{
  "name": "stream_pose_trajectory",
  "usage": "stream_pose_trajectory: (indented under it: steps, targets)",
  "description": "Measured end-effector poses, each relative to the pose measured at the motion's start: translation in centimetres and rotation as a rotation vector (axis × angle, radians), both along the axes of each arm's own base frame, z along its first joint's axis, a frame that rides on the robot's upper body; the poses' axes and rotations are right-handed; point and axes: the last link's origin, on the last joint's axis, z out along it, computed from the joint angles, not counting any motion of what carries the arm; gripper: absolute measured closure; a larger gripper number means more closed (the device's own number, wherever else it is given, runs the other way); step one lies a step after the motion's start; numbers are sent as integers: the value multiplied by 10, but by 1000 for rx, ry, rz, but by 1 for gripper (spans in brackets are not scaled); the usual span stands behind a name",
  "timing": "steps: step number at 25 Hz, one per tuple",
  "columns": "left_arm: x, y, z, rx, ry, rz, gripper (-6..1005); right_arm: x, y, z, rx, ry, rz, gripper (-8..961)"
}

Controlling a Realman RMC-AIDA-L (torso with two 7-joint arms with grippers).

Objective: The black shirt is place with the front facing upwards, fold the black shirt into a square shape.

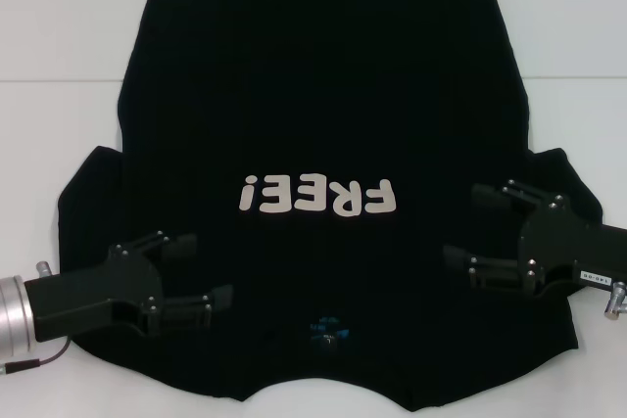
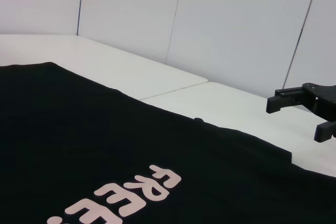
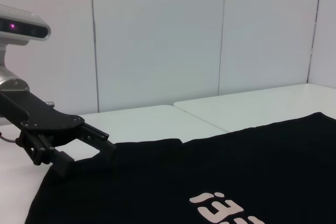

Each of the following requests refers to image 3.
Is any black shirt with FREE print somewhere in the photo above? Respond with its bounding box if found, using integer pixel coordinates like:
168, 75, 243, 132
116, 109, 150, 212
24, 112, 336, 224

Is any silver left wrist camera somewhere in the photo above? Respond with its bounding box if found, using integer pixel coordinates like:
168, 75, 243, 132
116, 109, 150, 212
0, 3, 51, 65

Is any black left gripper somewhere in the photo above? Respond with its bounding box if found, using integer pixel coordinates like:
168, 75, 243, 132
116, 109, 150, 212
0, 89, 118, 177

